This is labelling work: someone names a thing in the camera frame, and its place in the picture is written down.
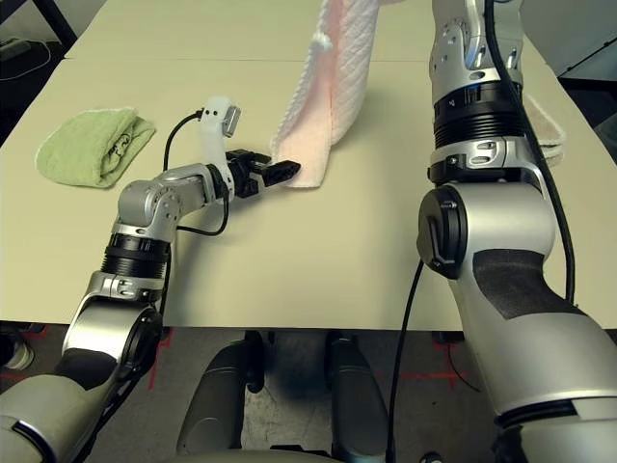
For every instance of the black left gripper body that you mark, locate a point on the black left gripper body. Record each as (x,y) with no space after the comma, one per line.
(243,173)

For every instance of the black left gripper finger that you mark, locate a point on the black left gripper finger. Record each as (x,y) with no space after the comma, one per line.
(284,168)
(279,178)

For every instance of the pink towel with embroidery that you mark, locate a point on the pink towel with embroidery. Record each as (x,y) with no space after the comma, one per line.
(347,72)

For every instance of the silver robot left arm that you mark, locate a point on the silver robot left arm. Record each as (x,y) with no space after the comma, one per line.
(144,198)

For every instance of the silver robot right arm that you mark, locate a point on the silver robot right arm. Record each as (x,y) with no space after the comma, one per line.
(487,231)

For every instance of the green towel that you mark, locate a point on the green towel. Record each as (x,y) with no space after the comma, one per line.
(77,149)

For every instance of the beige folded towel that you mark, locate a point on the beige folded towel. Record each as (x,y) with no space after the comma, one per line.
(547,130)

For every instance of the red floor tape cross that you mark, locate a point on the red floor tape cross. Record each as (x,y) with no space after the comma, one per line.
(156,359)
(450,375)

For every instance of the grey robot left leg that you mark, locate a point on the grey robot left leg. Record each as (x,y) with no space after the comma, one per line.
(212,400)

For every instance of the grey robot leg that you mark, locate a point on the grey robot leg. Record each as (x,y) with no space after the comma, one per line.
(212,400)
(361,405)

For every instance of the black table leg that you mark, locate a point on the black table leg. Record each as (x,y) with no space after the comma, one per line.
(55,24)

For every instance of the grey robot right leg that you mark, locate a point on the grey robot right leg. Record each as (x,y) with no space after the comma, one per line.
(361,405)

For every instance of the grey power strip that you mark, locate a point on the grey power strip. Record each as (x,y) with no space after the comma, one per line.
(14,49)

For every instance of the white sneaker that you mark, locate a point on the white sneaker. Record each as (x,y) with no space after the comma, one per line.
(21,357)

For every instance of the black cabinet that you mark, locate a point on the black cabinet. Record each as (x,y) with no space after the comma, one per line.
(590,77)

